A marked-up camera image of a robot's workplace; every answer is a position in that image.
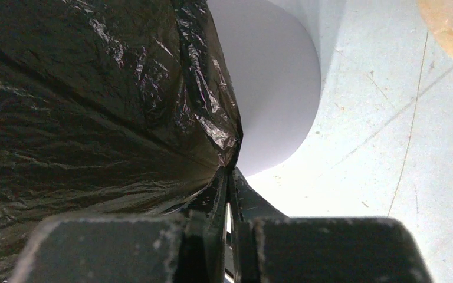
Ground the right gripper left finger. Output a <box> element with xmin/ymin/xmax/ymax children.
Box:
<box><xmin>9</xmin><ymin>167</ymin><xmax>229</xmax><ymax>283</ymax></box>

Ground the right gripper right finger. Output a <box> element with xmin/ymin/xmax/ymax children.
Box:
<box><xmin>229</xmin><ymin>167</ymin><xmax>432</xmax><ymax>283</ymax></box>

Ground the black plastic trash bag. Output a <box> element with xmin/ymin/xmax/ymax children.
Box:
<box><xmin>0</xmin><ymin>0</ymin><xmax>244</xmax><ymax>283</ymax></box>

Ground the grey plastic trash bin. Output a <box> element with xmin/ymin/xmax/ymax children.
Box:
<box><xmin>208</xmin><ymin>0</ymin><xmax>321</xmax><ymax>177</ymax></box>

